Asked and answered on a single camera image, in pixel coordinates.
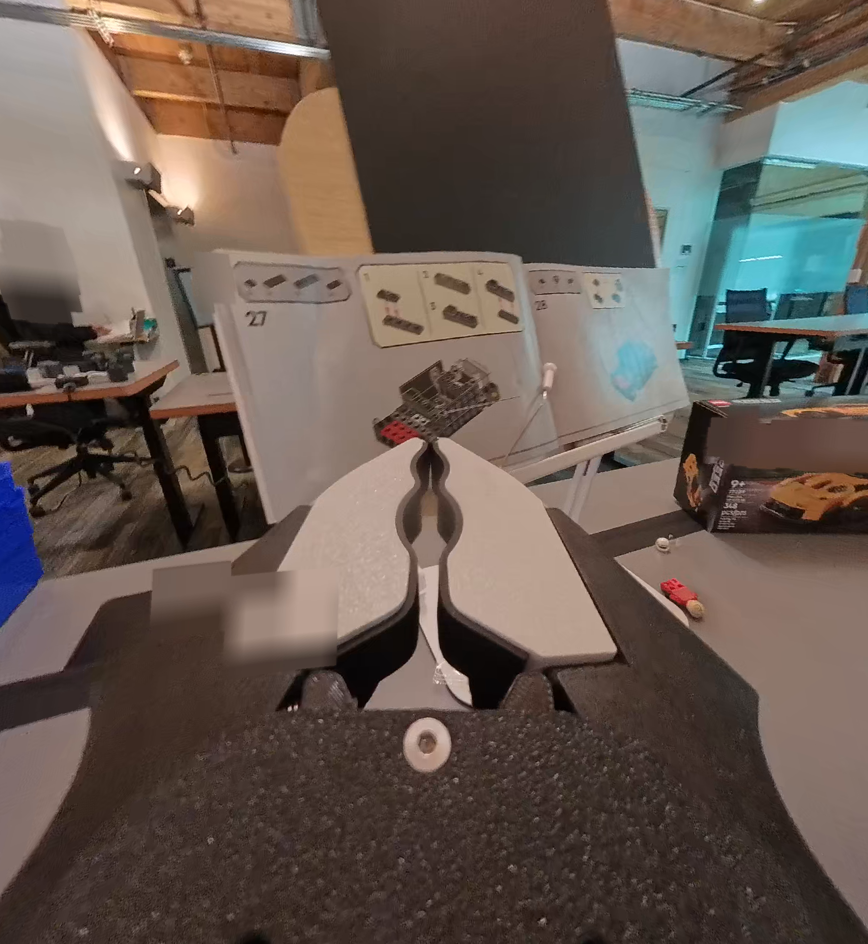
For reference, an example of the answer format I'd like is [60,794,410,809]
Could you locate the grey wooden-edged table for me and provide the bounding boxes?
[714,311,868,399]

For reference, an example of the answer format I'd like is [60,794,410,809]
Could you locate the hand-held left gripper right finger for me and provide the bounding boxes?
[434,440,621,710]

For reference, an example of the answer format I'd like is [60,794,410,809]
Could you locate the rounded wooden panel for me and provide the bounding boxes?
[278,87,374,257]

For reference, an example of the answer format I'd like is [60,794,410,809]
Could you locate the black electronic equipment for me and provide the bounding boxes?
[6,347,140,392]

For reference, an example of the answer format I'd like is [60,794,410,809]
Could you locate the wooden office desk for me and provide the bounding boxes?
[0,360,180,550]
[150,372,243,543]

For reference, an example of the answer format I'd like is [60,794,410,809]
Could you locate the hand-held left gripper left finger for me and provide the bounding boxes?
[278,441,428,708]

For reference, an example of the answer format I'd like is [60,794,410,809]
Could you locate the open instruction booklet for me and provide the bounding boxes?
[211,249,692,526]

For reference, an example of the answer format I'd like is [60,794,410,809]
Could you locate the white wooden book stand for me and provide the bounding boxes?
[504,361,674,521]

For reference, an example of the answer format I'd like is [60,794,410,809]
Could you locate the small red brick assembly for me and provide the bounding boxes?
[660,577,706,619]

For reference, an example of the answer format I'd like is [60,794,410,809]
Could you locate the black toy car box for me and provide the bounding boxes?
[673,394,868,535]

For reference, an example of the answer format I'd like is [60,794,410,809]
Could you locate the dark grey partition panel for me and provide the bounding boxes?
[318,0,660,268]

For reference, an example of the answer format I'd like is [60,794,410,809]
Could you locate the black office chair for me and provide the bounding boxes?
[713,289,774,399]
[0,413,136,517]
[773,292,840,325]

